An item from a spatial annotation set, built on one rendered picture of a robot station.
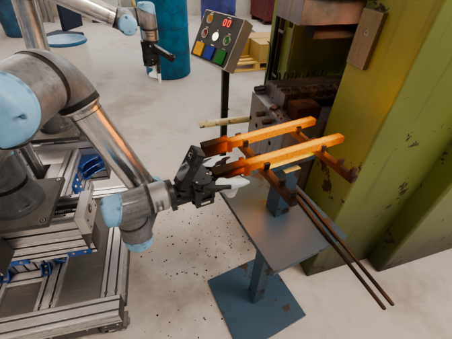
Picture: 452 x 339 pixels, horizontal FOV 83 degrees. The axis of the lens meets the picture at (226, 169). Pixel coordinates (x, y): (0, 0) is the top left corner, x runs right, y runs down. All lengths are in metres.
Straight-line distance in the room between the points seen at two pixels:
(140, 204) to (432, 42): 0.88
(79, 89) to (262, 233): 0.66
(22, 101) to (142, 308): 1.31
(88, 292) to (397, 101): 1.51
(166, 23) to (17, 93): 3.38
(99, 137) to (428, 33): 0.89
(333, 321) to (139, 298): 1.06
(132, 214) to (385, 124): 0.84
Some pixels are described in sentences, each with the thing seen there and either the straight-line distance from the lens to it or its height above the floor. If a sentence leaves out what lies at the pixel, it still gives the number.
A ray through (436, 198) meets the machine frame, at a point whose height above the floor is 0.66.
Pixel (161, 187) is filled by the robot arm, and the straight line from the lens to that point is 0.64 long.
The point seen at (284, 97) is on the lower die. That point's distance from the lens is 1.25.
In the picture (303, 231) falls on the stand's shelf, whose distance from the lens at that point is 0.94.
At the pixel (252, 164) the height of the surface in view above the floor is 1.04.
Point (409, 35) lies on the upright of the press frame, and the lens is 0.97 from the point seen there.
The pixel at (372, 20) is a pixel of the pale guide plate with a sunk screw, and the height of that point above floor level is 1.33.
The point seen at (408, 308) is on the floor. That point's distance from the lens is 1.92.
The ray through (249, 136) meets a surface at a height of 1.04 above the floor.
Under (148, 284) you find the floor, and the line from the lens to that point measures 1.68.
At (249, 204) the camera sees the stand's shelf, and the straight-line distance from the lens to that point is 0.97.
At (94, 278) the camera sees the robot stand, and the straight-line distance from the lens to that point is 1.54.
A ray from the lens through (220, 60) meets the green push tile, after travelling 1.60.
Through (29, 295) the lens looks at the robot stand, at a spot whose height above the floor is 0.21.
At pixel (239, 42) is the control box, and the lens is 1.60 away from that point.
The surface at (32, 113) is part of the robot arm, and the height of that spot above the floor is 1.27.
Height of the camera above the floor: 1.48
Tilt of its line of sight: 41 degrees down
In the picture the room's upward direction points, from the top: 3 degrees clockwise
